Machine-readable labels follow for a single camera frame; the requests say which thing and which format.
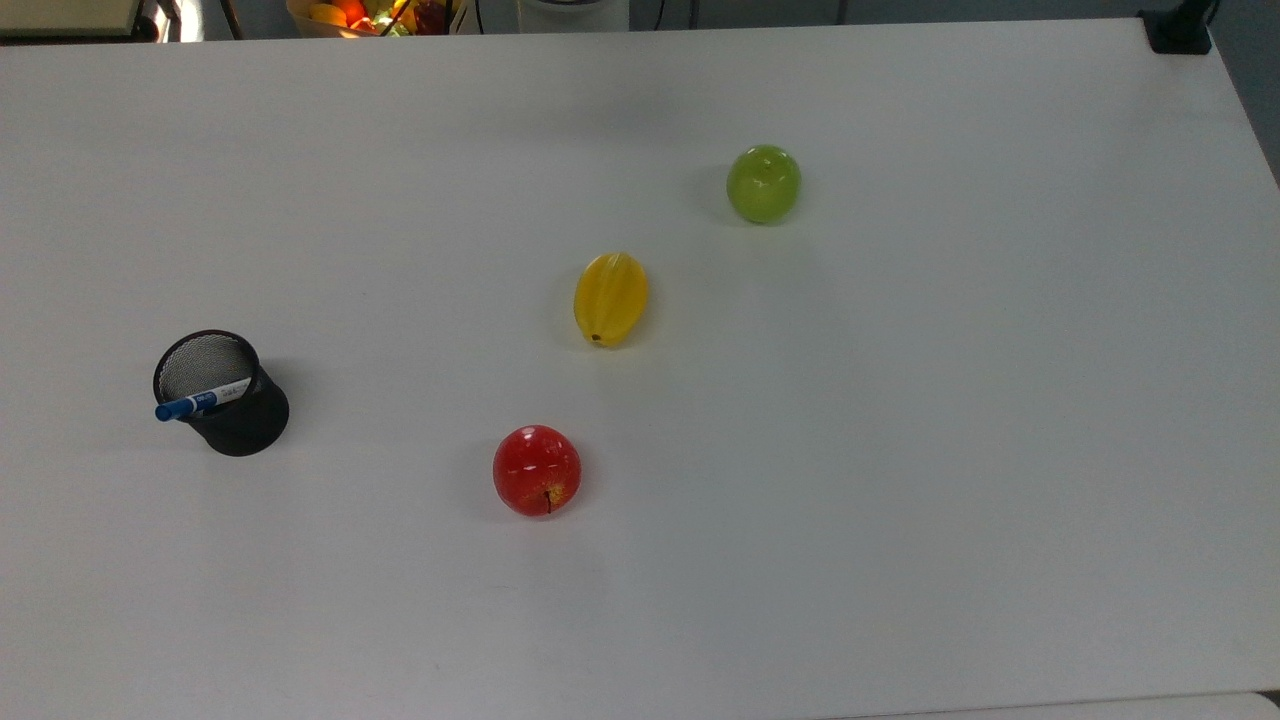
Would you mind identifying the black table clamp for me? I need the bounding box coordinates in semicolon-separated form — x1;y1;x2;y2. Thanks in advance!
1140;0;1219;56

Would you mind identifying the blue white marker pen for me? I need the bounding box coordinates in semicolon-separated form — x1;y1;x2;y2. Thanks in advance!
155;377;253;422

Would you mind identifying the beige box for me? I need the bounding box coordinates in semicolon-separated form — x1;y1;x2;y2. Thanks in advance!
0;0;146;43

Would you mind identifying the green plastic apple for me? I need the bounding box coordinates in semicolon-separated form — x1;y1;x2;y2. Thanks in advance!
726;144;803;225

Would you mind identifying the yellow plastic starfruit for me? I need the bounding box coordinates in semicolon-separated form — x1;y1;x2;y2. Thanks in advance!
573;252;650;349

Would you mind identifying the bowl of plastic fruit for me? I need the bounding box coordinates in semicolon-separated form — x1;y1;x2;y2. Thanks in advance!
286;0;471;39

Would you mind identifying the red plastic apple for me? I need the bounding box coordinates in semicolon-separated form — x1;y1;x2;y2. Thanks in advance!
492;425;583;518

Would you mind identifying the black mesh pen cup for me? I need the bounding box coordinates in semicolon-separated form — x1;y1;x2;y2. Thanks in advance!
152;329;291;458

